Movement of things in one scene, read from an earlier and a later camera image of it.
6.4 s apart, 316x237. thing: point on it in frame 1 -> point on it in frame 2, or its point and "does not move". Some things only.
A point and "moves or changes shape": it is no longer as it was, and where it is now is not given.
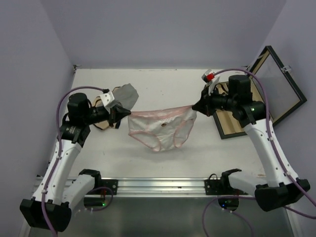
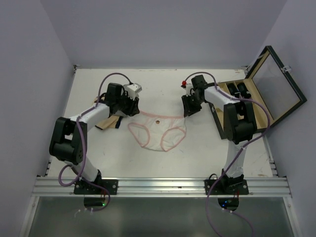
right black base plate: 217,187 does not move
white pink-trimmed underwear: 163,129 moves or changes shape
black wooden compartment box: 281,93 does not move
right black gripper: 204,104 -> 189,109
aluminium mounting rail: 157,187 does not move
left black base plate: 103,186 does not move
